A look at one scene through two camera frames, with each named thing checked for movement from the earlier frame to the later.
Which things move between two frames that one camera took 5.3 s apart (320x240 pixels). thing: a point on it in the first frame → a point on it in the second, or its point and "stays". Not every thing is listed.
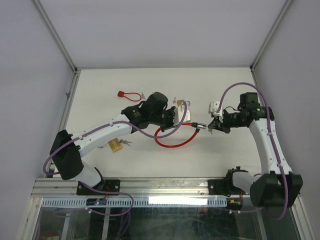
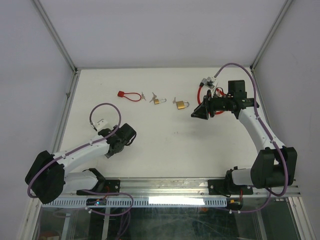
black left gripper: x=170 y=124 → x=109 y=155
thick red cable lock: x=196 y=126 → x=209 y=82
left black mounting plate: x=108 y=185 stays
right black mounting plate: x=223 y=187 stays
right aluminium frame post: x=255 y=62 stays
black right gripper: x=217 y=124 → x=201 y=112
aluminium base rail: x=134 y=188 stays
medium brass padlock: x=179 y=102 stays
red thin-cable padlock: x=121 y=94 stays
